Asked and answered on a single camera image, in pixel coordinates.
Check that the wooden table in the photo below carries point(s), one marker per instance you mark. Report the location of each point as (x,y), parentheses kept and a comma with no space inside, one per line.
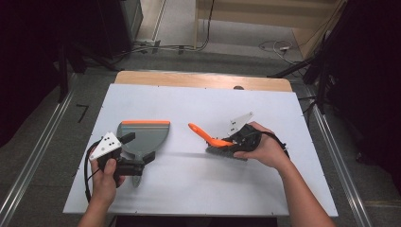
(189,80)

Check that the metal floor rail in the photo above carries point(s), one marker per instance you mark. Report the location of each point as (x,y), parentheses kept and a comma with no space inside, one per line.
(38,145)
(343,164)

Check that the grey dustpan with orange edge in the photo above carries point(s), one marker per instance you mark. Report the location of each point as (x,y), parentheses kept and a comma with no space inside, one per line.
(148,135)

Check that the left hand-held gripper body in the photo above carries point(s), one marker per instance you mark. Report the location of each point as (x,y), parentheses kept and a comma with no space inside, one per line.
(105,146)

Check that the dark cabinet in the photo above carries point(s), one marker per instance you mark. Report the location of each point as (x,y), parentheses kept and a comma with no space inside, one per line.
(119,28)

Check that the white board sheet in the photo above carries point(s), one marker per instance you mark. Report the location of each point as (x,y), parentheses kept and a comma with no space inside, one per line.
(195,189)

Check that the person's right hand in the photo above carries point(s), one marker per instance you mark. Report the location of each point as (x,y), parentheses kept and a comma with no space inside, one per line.
(271,151)

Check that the black stand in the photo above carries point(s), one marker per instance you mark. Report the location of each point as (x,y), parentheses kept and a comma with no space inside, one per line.
(63,75)
(318,69)

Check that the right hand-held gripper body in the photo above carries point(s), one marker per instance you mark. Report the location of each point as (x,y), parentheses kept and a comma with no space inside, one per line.
(246,138)

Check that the light wooden shelf unit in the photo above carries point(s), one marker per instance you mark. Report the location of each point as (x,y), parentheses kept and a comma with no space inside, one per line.
(252,12)

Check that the orange brush with grey bristles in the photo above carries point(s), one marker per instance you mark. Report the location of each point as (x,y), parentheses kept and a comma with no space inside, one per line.
(205,135)

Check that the person's left hand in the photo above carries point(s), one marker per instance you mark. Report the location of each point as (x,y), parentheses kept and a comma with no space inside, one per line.
(102,189)

